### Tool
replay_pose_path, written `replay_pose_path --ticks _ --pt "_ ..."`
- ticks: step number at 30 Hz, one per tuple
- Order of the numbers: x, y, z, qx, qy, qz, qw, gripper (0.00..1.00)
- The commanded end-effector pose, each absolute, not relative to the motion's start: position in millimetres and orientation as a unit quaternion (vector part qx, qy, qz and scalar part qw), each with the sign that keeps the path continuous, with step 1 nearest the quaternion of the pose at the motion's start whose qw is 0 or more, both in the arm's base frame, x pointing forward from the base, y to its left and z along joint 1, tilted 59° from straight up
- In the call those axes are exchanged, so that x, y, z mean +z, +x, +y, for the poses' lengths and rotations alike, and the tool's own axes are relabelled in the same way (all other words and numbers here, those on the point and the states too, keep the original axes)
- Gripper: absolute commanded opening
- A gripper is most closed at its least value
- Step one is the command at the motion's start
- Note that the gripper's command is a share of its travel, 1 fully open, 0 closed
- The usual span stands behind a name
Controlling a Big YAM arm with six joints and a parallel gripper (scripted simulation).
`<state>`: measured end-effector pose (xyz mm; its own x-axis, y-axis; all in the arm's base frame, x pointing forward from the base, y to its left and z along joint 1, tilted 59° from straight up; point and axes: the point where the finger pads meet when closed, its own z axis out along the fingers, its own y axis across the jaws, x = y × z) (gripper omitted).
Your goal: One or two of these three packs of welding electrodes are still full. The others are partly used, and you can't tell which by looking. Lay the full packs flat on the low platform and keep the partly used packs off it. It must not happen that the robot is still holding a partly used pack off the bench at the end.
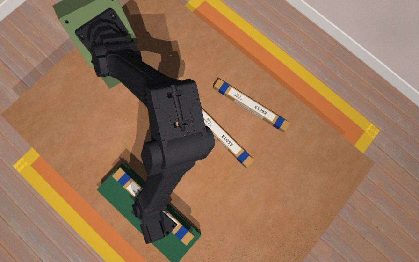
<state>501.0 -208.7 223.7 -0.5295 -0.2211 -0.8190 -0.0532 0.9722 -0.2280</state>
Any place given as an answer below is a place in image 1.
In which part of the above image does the tan box with white label and blue bands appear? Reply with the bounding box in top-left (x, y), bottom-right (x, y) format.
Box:
top-left (202, 109), bottom-right (254, 168)

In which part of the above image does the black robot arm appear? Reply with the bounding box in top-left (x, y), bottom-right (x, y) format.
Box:
top-left (75, 8), bottom-right (215, 244)

